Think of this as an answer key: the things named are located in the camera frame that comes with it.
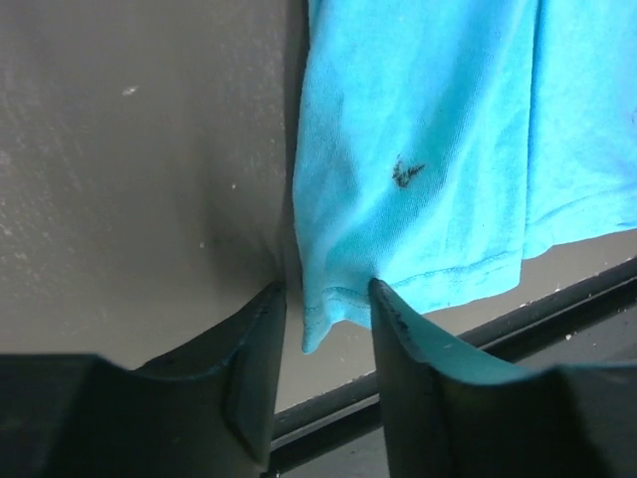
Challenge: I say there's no light blue t shirt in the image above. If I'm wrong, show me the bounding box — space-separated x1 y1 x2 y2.
293 1 636 353

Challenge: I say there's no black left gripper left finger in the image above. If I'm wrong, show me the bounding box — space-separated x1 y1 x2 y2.
1 283 287 477

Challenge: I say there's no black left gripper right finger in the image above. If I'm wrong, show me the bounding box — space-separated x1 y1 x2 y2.
369 280 636 477

